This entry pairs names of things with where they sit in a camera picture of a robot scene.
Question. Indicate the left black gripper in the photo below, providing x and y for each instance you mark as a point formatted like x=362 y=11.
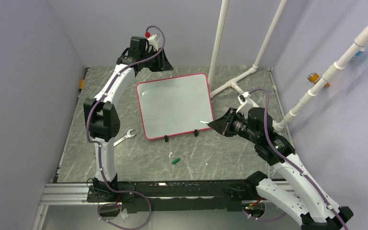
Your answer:
x=163 y=63

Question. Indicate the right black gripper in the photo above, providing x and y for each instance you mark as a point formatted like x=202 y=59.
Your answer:
x=223 y=125

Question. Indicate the pink framed whiteboard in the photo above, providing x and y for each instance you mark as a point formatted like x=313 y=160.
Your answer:
x=174 y=106

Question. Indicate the green marker cap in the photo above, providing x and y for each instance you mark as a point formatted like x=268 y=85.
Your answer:
x=176 y=161

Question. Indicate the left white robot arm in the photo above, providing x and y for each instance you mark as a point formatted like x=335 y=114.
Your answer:
x=101 y=118

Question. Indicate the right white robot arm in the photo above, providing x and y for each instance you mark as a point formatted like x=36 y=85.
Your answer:
x=310 y=206

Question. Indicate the silver open-end wrench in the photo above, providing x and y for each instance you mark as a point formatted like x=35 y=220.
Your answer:
x=129 y=134

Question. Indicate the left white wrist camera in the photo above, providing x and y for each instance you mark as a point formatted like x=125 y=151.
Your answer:
x=154 y=41

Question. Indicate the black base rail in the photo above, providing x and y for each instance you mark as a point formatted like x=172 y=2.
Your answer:
x=230 y=195

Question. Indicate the orange wall knob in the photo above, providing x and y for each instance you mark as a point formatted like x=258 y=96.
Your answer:
x=313 y=77

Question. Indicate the white PVC pipe frame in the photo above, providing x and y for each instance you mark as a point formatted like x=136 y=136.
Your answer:
x=251 y=35

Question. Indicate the blue wall knob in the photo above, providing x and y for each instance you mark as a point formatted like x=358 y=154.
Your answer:
x=359 y=52

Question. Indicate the aluminium extrusion rail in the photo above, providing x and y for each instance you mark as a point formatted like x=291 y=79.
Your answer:
x=64 y=194

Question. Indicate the white diagonal pipe rail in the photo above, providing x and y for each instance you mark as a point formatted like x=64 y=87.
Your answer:
x=334 y=69

